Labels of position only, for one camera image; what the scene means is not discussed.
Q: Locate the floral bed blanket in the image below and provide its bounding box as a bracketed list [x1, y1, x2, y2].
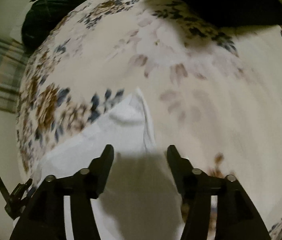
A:
[16, 0, 282, 239]

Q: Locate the white cloth garment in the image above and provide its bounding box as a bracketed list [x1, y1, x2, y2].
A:
[32, 89, 183, 239]

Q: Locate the dark green quilt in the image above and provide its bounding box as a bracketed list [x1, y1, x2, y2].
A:
[21, 0, 86, 54]

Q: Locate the green striped curtain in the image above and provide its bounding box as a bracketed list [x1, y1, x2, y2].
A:
[0, 39, 28, 113]

